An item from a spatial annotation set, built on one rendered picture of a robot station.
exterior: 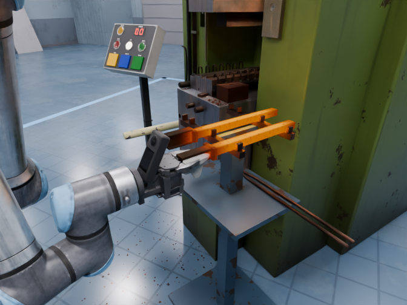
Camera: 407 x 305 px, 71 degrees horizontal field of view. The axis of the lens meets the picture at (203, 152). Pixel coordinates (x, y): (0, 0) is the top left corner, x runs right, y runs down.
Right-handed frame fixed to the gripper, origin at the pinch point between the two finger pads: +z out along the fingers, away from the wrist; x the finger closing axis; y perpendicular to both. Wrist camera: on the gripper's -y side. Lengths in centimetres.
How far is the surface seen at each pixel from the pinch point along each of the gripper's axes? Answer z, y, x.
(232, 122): 19.2, -0.7, -10.5
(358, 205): 97, 59, 4
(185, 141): 1.7, 1.7, -11.4
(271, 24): 52, -28, -27
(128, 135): 14, 32, -94
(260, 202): 23.9, 26.4, 0.7
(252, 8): 62, -33, -49
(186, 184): 9.1, 26.3, -23.4
